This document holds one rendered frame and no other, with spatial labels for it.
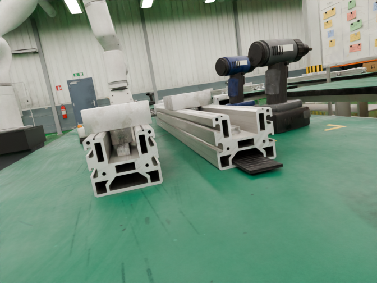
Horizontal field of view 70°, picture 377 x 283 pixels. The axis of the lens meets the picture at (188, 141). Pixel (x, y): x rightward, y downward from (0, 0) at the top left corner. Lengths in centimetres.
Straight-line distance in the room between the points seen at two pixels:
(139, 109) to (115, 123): 5
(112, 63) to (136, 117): 78
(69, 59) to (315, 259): 1236
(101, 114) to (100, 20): 83
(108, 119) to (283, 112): 40
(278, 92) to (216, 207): 44
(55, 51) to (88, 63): 130
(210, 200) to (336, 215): 13
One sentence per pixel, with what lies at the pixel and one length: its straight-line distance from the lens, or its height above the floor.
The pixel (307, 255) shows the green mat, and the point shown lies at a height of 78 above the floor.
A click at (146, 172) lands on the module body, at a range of 41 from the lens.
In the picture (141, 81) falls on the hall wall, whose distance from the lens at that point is 1222.
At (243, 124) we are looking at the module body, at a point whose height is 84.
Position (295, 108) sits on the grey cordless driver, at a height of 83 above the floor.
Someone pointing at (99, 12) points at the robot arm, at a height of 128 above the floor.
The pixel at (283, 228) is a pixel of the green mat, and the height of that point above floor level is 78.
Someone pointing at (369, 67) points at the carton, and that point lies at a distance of 524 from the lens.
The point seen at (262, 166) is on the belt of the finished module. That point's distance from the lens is 40.
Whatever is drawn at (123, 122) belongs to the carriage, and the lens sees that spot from 46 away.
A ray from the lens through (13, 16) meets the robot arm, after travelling 137.
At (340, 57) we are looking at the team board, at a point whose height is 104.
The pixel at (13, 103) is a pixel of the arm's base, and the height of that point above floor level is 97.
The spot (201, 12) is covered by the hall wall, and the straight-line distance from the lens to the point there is 1323.
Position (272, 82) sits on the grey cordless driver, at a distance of 68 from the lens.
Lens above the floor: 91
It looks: 10 degrees down
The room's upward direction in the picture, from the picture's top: 9 degrees counter-clockwise
